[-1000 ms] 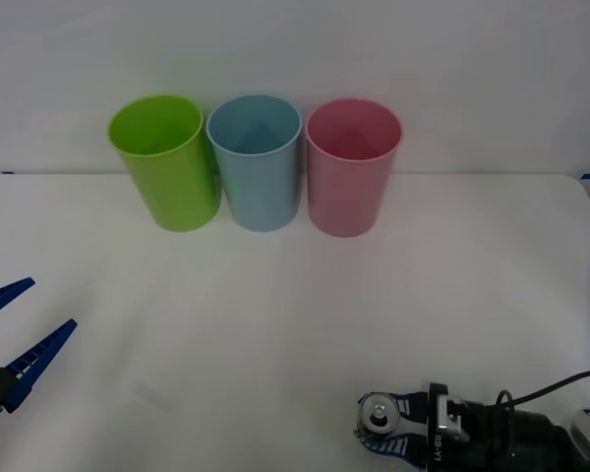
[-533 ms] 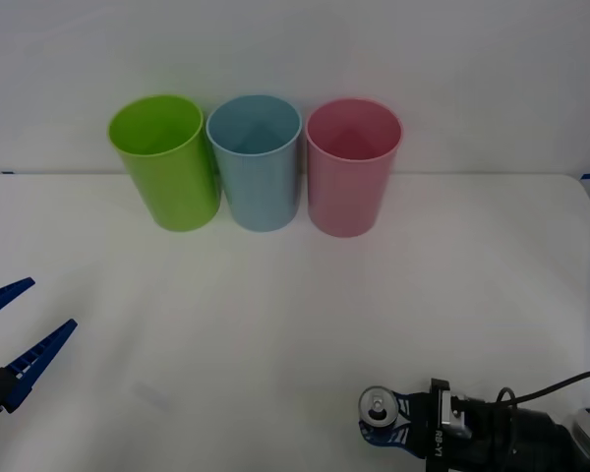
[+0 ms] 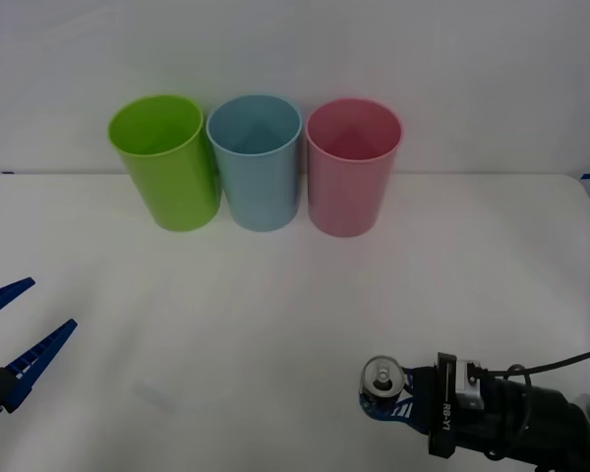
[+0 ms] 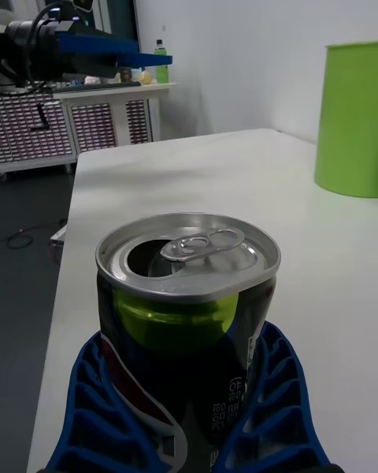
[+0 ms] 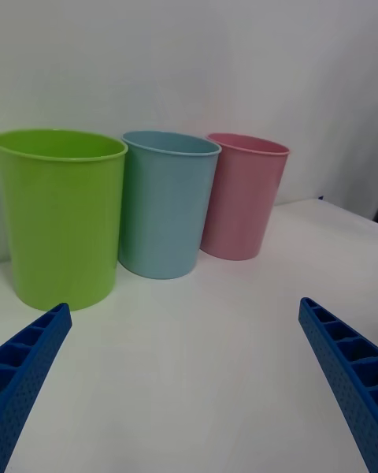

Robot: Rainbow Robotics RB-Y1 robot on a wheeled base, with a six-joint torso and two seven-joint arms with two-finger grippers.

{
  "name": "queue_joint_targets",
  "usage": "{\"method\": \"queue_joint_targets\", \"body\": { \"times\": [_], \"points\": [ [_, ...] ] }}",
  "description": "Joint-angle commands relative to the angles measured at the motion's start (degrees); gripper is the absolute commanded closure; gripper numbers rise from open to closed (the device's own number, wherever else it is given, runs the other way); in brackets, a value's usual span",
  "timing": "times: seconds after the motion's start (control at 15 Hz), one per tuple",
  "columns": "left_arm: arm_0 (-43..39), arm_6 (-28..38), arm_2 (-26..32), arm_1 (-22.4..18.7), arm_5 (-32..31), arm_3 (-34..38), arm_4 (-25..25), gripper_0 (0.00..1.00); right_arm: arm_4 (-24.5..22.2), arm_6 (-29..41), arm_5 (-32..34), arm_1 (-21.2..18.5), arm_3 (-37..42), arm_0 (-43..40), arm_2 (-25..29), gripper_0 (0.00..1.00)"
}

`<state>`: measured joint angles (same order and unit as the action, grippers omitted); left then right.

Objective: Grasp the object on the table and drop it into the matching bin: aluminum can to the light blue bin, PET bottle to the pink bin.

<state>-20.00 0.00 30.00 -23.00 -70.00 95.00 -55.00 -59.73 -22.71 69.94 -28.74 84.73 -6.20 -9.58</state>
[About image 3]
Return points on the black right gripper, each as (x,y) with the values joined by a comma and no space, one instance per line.
(442,423)

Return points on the silver drink can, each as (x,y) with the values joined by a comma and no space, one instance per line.
(381,379)

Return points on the pink plastic waste bin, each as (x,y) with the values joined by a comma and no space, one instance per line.
(346,196)

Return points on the green plastic waste bin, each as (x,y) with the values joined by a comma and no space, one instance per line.
(177,187)

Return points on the pale blue plastic waste bin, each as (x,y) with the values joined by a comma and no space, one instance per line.
(260,192)

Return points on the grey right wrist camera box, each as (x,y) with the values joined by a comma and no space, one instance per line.
(467,388)

